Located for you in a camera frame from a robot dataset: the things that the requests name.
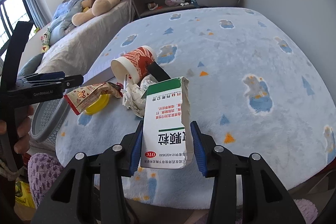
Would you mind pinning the green white medicine box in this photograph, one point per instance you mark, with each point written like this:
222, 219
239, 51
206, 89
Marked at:
167, 142

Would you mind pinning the patterned snack wrapper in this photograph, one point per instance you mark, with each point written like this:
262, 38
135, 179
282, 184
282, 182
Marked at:
81, 98

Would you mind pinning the person's left hand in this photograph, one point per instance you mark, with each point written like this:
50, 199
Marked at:
23, 145

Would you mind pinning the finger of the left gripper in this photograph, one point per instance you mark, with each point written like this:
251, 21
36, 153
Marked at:
48, 77
71, 80

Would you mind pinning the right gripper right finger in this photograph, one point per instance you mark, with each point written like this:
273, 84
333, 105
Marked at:
265, 199

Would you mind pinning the yellow plastic bag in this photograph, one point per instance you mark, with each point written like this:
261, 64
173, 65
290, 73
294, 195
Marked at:
23, 194

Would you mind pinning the dark green pillow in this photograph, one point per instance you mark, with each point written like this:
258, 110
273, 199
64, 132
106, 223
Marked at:
31, 66

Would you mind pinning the playing card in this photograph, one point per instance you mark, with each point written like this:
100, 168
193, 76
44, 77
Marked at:
127, 81

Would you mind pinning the small green plush toy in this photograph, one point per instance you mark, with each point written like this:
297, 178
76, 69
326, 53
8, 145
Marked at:
45, 39

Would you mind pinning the bed with grey cover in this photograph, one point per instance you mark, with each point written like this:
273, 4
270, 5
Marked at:
76, 52

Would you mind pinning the light blue fleece blanket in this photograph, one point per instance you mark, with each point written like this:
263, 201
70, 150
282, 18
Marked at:
250, 87

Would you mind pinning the yellow square lid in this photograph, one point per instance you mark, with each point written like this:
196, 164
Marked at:
98, 105

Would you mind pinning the red white paper cup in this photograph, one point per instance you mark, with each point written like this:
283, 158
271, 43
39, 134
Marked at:
133, 65

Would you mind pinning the purple cardboard box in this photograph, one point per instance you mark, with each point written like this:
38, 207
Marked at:
100, 71

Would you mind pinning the grey perforated trash basket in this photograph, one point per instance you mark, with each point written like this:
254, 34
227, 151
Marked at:
48, 119

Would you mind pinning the pink plastic bag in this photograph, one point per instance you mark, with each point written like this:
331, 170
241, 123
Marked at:
173, 3

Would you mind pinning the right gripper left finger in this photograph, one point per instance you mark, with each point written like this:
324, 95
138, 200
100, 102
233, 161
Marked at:
89, 190

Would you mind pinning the white paper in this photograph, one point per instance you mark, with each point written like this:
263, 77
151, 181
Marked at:
135, 97

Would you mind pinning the purple fuzzy stool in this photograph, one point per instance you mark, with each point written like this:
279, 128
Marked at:
43, 170

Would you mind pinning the blue folded quilt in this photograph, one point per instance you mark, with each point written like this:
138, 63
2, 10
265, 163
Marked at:
62, 19

